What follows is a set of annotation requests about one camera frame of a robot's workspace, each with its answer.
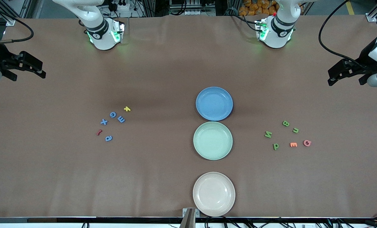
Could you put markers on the blue foam letter a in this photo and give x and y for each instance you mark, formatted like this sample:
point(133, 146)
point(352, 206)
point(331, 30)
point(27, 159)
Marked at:
point(108, 138)

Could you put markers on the blue foam letter x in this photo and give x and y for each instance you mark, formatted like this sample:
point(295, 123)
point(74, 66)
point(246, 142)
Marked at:
point(104, 122)

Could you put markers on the brown table cover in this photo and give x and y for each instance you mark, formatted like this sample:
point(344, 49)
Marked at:
point(175, 63)

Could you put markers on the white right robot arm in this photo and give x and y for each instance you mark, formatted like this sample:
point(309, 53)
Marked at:
point(101, 38)

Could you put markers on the metal table bracket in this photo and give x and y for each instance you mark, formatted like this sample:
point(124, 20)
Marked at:
point(190, 218)

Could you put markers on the long white power strip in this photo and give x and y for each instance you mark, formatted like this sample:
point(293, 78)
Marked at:
point(194, 12)

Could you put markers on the green foam letter n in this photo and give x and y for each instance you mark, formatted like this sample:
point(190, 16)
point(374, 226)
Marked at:
point(268, 134)
point(295, 130)

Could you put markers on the white power strip black plugs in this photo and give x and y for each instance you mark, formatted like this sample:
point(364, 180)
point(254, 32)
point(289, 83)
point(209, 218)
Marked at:
point(122, 8)

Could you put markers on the beige plate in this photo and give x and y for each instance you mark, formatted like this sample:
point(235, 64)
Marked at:
point(214, 194)

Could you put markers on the green foam letter B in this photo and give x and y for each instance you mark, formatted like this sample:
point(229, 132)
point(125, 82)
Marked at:
point(285, 123)

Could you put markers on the blue foam letter g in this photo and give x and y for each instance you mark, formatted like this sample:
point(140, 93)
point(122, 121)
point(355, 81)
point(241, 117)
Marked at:
point(111, 115)

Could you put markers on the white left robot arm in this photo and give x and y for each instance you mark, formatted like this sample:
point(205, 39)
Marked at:
point(278, 34)

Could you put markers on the red letter J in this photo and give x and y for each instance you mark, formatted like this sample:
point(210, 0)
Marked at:
point(99, 132)

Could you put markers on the blue plate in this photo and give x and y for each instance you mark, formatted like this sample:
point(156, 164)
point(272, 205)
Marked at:
point(214, 104)

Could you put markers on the orange packets pile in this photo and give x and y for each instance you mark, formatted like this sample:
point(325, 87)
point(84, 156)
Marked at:
point(255, 8)

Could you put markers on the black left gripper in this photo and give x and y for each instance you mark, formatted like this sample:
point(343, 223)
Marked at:
point(365, 59)

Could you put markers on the black table edge rail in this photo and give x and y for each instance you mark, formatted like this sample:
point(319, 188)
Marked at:
point(80, 219)

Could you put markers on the red foam letter G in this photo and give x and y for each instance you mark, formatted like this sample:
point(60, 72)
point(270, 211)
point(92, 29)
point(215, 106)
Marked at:
point(305, 143)

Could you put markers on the orange foam letter E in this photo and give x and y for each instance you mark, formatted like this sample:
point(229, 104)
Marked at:
point(293, 144)

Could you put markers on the blue foam letter m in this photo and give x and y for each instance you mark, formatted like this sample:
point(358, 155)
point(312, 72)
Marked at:
point(121, 119)

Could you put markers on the green foam letter p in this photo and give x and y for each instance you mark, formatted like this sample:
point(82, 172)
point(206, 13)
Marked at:
point(275, 146)

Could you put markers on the green plate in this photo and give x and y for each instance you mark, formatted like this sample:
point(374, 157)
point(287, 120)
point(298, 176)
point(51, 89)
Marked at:
point(213, 140)

